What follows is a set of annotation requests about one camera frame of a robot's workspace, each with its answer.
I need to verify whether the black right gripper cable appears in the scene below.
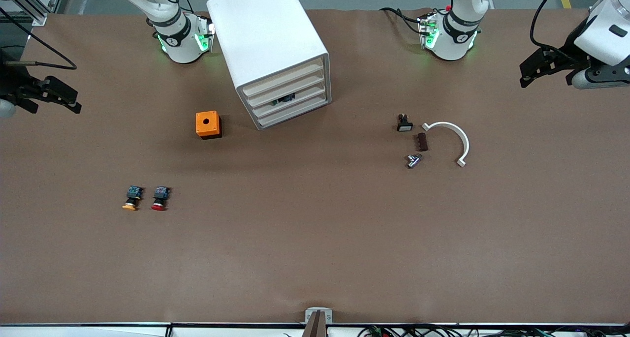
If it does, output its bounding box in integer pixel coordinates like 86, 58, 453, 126
0, 6, 78, 70

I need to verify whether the white curved plastic bracket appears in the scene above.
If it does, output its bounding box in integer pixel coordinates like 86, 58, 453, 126
421, 122, 470, 168

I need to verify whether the red push button switch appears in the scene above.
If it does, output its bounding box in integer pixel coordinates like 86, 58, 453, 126
151, 185, 172, 212

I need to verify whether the orange button enclosure box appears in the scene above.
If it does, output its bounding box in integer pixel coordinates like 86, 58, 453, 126
195, 111, 222, 140

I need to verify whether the grey metal table bracket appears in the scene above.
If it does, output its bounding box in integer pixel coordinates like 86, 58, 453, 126
302, 307, 333, 337

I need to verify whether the black arm base cable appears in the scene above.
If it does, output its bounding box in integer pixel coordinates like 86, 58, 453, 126
378, 7, 425, 33

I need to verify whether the aluminium frame profile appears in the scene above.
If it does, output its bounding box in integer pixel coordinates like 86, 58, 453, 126
14, 0, 65, 27

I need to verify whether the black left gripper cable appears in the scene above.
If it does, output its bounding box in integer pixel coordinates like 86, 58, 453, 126
530, 0, 591, 58

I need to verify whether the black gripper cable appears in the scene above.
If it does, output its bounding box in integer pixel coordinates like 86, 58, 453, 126
530, 0, 591, 58
0, 6, 78, 70

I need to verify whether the yellow push button switch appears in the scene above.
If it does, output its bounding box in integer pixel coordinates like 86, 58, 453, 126
122, 185, 145, 212

